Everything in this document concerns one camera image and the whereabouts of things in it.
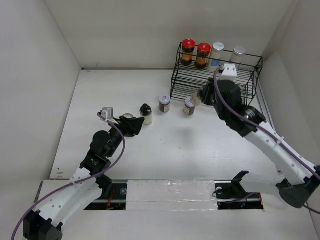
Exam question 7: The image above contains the black cap beige spice bottle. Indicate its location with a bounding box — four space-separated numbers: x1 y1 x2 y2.
190 89 204 107

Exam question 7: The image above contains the clear glass jar silver rim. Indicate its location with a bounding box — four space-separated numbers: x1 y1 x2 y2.
122 113 134 119

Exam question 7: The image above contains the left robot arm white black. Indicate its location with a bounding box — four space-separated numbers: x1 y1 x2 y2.
22 115 145 240

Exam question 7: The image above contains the black wire rack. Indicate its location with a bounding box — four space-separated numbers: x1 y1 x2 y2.
170 43 263 105

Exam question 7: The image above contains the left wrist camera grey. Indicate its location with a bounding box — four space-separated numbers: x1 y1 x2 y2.
100 107 114 120

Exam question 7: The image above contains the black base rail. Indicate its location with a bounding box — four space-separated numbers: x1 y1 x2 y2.
86 179 264 212

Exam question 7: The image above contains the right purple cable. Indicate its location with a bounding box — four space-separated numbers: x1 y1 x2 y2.
213 65 320 215

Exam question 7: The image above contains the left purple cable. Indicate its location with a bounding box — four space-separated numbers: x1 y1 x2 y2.
11 112 126 240

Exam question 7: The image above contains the black cap white powder bottle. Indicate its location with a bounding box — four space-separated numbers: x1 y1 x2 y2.
139 103 153 125

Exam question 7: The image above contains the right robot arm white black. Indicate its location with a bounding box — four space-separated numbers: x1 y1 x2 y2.
191 78 320 209

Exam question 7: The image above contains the red lid sauce jar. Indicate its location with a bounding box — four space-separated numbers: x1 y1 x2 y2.
180 38 196 66
194 42 212 70

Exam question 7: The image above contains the white lid dark sauce jar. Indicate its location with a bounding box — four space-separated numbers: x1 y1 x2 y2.
158 94 171 113

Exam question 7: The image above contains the purple cable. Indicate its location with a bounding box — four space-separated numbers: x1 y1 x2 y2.
11 112 126 240
213 65 320 215

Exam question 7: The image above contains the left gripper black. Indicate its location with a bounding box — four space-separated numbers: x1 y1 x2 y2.
106 116 144 158

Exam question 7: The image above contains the white lid brown sauce jar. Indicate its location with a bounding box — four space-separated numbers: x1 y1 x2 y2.
183 96 196 116

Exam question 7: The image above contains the silver lid bead bottle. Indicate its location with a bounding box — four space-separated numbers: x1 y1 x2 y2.
229 46 246 69
207 42 225 73

